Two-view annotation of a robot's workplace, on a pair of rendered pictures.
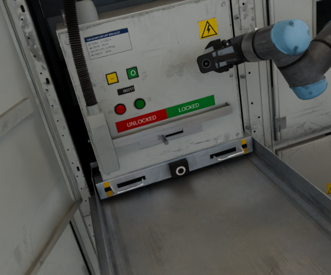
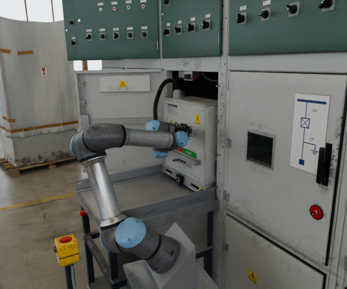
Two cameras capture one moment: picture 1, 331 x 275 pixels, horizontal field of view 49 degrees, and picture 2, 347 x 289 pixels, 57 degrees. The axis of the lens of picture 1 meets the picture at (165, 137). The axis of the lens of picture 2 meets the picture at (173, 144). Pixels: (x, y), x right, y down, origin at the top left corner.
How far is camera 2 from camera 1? 188 cm
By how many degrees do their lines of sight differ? 67
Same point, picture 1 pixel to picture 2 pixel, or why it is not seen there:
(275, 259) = (122, 206)
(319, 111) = (247, 207)
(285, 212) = not seen: hidden behind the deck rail
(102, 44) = (170, 108)
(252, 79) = (221, 160)
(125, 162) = (170, 161)
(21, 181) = not seen: hidden behind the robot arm
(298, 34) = (149, 126)
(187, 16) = (192, 109)
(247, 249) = (129, 200)
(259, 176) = not seen: hidden behind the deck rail
